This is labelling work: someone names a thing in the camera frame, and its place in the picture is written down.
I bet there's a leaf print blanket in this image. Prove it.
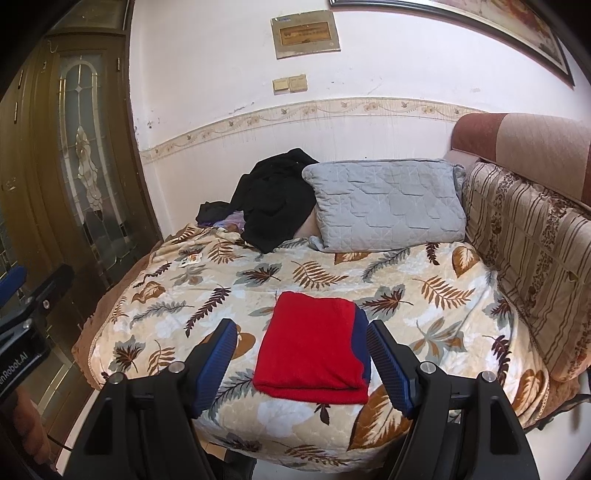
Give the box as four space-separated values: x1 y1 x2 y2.
90 224 550 472

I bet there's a person's left hand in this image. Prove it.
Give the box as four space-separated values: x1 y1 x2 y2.
11 385 58 468

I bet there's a brown and pink headboard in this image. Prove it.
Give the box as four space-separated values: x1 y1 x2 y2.
445 112 591 208

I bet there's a small dark cloth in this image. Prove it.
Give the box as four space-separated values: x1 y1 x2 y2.
196 200 236 227

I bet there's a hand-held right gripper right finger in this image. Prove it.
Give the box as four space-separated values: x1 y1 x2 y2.
367 319 541 480

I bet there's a framed wall plaque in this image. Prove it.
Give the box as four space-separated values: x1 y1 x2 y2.
271 9 341 60

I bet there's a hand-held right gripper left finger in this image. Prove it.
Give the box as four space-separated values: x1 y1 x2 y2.
62 318 238 480

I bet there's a brown wooden glass wardrobe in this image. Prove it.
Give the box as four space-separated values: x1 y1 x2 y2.
0 0 162 462

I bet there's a striped floral back cushion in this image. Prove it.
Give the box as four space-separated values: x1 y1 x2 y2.
462 161 591 383

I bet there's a brown fringed bedspread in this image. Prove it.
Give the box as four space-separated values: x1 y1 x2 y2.
71 231 583 428

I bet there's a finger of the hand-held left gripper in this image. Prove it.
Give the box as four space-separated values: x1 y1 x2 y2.
0 267 27 298
0 264 75 340

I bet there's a black clothes pile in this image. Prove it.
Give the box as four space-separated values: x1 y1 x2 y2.
230 148 320 254

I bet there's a pale pink pillow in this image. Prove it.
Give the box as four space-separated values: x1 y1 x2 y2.
295 208 319 238

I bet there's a red and blue sweater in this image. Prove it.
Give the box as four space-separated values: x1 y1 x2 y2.
253 291 372 406

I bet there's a purple cloth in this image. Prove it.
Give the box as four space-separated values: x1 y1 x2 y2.
215 211 245 232

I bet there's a grey quilted pillow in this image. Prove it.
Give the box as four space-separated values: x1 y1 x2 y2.
301 158 468 254

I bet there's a dark framed wall picture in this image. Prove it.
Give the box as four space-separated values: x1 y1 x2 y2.
329 0 575 88

